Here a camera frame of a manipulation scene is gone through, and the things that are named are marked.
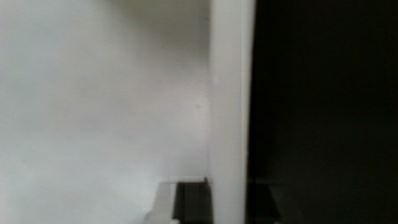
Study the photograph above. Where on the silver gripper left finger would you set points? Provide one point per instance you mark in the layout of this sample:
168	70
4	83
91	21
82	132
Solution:
180	202

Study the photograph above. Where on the white square table top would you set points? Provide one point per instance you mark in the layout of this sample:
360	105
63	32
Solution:
123	106

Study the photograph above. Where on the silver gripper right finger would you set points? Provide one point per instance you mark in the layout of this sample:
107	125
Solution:
267	214

